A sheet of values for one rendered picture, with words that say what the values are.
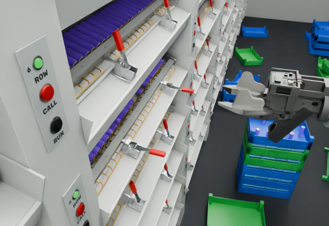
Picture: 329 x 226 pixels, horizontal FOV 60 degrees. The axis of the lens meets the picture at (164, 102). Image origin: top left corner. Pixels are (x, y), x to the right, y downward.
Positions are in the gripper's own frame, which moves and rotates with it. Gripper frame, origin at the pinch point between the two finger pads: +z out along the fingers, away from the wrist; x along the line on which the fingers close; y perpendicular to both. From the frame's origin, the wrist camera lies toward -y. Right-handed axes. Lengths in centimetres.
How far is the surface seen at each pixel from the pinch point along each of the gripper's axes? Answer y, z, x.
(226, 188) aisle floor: -107, -1, -62
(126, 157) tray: -9.9, 18.9, 14.6
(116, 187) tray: -10.4, 17.7, 22.3
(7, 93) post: 23.2, 15.2, 39.1
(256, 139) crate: -64, -12, -63
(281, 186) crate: -97, -31, -66
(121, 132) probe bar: -6.3, 21.5, 11.0
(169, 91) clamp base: -9.4, 17.7, -13.2
